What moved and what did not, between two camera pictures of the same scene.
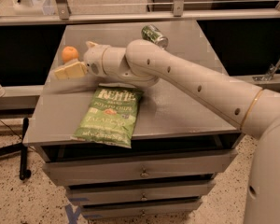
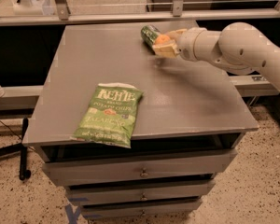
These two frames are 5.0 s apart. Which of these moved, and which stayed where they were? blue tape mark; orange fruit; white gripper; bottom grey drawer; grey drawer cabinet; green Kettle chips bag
Moved: orange fruit; white gripper
Stayed: blue tape mark; bottom grey drawer; grey drawer cabinet; green Kettle chips bag
